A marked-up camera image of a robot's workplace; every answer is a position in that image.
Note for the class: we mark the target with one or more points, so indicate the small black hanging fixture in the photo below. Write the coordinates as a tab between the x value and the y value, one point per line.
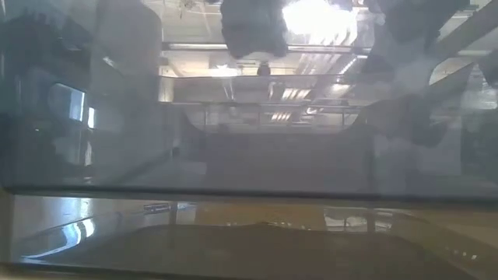
264	70

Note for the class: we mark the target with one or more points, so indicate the grey transparent plastic bin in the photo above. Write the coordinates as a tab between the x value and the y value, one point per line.
249	253

